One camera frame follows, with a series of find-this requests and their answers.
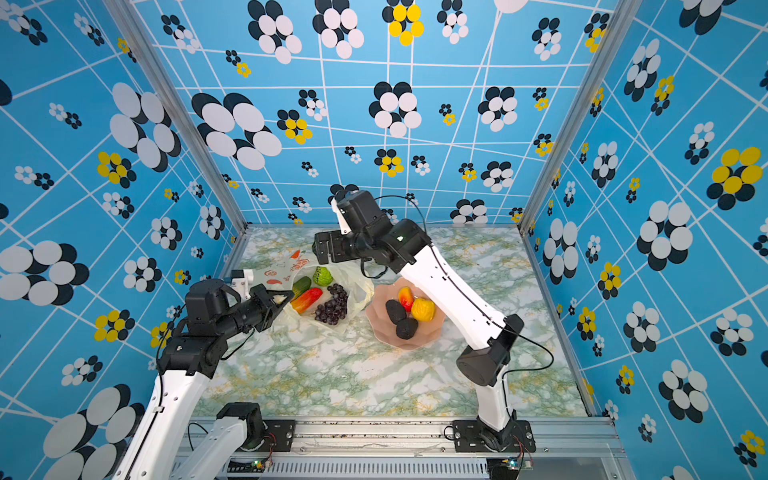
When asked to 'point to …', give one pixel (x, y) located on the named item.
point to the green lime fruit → (322, 276)
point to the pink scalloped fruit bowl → (381, 324)
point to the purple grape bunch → (336, 308)
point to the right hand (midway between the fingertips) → (333, 245)
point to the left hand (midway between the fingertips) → (295, 291)
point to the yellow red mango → (406, 297)
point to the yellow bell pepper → (423, 310)
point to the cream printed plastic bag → (359, 289)
